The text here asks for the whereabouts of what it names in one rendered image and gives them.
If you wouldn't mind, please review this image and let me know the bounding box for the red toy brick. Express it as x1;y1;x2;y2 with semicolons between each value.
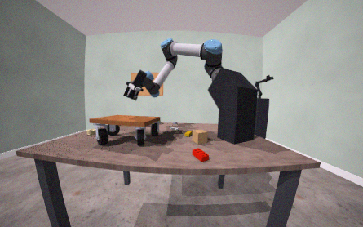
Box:
193;149;209;162

